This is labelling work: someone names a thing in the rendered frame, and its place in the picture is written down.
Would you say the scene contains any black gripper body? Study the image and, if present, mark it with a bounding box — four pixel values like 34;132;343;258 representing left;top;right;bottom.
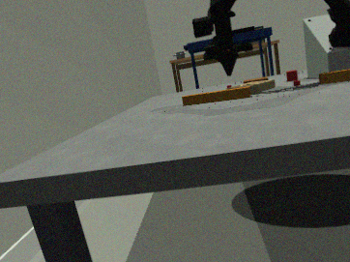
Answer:
203;30;252;60

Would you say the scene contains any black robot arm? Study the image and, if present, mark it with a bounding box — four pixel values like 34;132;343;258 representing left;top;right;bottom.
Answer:
192;0;350;56

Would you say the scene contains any orange flat bar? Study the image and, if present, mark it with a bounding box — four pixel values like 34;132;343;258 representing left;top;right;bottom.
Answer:
319;69;350;85
182;86;251;105

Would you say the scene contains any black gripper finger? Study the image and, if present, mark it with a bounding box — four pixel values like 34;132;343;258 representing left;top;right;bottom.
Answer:
215;57;229;76
223;54;240;76

